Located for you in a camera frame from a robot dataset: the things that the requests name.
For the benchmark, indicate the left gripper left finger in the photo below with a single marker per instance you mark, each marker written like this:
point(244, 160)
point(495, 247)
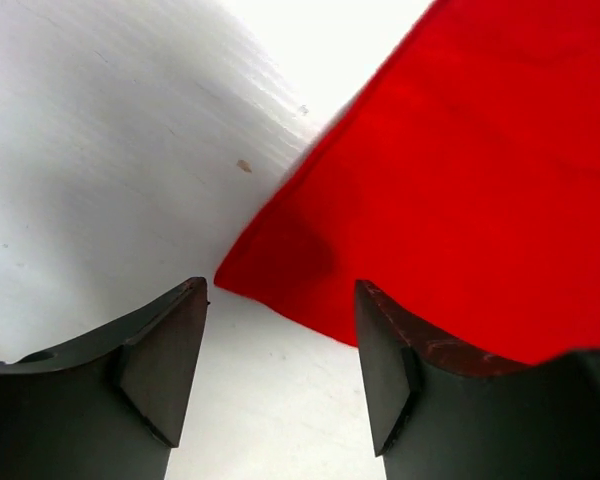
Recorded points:
point(108, 404)

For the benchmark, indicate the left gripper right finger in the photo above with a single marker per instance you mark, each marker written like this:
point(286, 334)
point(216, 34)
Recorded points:
point(441, 408)

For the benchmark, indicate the red t shirt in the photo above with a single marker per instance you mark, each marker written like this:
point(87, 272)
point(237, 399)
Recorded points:
point(464, 181)

